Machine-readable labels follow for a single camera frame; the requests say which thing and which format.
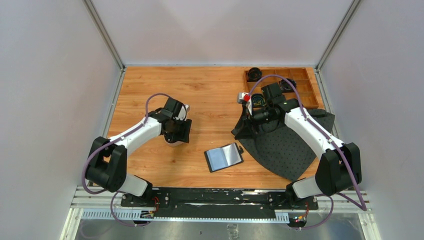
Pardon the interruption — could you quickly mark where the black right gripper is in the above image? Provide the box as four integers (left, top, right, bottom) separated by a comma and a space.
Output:
235, 104, 273, 140

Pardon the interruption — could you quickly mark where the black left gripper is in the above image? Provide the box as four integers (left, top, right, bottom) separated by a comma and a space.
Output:
166, 117, 192, 143

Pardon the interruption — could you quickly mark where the black card holder wallet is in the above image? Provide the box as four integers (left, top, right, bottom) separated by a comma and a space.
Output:
204, 142, 244, 173

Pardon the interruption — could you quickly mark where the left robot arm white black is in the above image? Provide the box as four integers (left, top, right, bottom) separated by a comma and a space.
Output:
82, 97, 192, 207

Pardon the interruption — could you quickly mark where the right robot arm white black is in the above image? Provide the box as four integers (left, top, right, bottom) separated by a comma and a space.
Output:
232, 83, 362, 209

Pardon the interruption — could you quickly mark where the pink oval card tray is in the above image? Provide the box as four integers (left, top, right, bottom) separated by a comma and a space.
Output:
164, 132, 185, 147

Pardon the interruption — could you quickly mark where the black rolled belt green pattern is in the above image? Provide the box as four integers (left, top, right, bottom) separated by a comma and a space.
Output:
251, 93, 267, 108

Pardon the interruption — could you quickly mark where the dark grey dotted cloth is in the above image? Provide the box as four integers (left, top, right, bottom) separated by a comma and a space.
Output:
239, 121, 317, 182

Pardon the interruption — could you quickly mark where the black rolled belt top left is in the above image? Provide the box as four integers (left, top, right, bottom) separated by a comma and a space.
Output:
246, 67, 263, 82

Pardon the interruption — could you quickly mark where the black rolled belt middle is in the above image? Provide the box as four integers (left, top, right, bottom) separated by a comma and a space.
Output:
278, 78, 297, 93

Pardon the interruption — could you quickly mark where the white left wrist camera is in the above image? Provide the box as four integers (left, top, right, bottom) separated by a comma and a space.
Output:
175, 104, 190, 121

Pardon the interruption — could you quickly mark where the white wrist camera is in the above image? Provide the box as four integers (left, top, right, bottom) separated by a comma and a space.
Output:
236, 92, 253, 115
175, 104, 190, 121

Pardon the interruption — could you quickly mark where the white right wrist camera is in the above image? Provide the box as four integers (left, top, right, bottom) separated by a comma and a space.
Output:
236, 92, 253, 115

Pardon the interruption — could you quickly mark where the aluminium frame rail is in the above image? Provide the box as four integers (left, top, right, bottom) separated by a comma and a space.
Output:
60, 187, 380, 240

